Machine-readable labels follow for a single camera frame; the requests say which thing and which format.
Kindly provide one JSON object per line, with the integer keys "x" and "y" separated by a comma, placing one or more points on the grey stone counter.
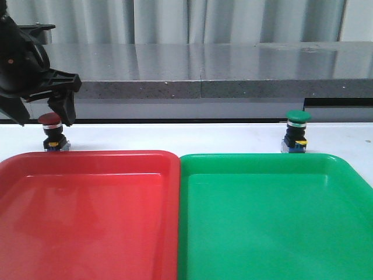
{"x": 219, "y": 82}

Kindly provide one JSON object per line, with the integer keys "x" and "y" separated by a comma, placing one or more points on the red mushroom push button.
{"x": 53, "y": 128}

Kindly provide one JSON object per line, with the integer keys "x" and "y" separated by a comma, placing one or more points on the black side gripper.
{"x": 26, "y": 74}

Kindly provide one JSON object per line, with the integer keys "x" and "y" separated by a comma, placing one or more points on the green plastic tray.
{"x": 273, "y": 216}

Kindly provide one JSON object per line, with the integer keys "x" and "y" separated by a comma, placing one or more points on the red plastic tray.
{"x": 90, "y": 215}

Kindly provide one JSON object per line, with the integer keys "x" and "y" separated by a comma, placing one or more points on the green mushroom push button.
{"x": 294, "y": 140}

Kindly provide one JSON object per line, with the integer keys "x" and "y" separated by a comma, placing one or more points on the white pleated curtain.
{"x": 184, "y": 22}

